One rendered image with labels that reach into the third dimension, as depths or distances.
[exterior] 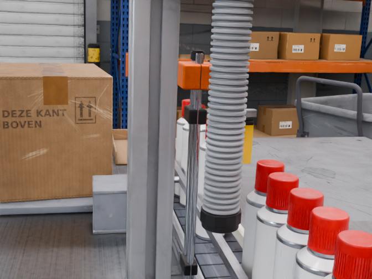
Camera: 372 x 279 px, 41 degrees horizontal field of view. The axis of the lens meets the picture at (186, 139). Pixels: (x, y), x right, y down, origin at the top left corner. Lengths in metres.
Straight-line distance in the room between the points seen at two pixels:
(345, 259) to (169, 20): 0.26
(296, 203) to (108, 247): 0.53
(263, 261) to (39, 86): 0.67
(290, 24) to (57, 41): 2.49
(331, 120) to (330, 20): 3.10
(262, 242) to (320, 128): 2.47
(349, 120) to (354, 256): 2.49
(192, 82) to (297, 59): 4.34
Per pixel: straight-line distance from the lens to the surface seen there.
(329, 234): 0.45
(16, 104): 1.08
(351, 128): 2.88
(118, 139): 1.74
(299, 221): 0.50
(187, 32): 5.25
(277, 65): 4.71
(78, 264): 0.90
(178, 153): 1.03
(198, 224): 0.87
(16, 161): 1.11
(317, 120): 3.02
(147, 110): 0.49
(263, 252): 0.56
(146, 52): 0.48
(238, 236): 0.83
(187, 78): 0.58
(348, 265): 0.41
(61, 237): 1.00
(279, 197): 0.54
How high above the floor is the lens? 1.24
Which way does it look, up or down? 13 degrees down
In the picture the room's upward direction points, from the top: 2 degrees clockwise
